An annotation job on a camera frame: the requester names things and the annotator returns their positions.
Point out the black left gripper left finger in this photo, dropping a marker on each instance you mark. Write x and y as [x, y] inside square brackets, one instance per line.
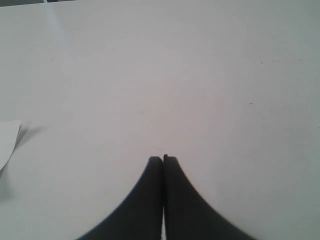
[140, 215]

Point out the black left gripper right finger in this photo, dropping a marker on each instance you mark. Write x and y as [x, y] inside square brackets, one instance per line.
[187, 215]

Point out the white paper sheet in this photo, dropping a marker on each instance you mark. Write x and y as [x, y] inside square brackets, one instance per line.
[9, 132]

